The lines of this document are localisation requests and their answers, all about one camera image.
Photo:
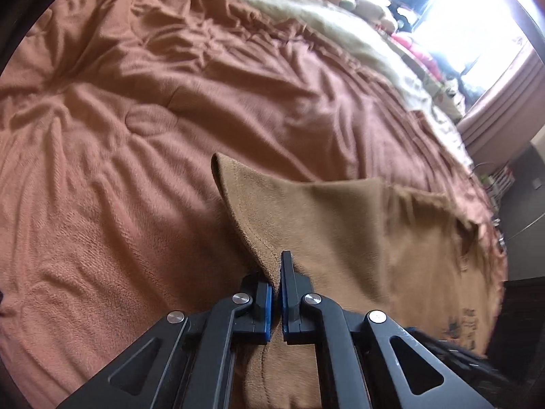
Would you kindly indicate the beige teddy bear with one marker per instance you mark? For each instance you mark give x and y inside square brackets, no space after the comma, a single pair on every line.
[377,16]

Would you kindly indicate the white rack on cabinet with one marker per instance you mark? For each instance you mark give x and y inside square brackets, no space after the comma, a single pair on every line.
[496,183]

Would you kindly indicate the rust orange bed blanket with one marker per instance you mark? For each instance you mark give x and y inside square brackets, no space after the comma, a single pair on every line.
[111,114]

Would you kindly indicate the brown printed t-shirt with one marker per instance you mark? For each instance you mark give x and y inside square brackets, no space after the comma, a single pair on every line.
[368,244]

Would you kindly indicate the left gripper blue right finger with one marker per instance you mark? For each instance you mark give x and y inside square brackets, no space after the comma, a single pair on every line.
[301,307]

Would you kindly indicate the beige bed sheet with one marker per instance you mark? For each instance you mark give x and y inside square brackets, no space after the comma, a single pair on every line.
[418,88]

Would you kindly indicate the right pink curtain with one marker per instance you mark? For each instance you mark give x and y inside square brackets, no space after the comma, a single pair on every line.
[503,120]

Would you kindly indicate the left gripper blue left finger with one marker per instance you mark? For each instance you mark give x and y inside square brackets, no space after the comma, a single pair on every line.
[254,320]

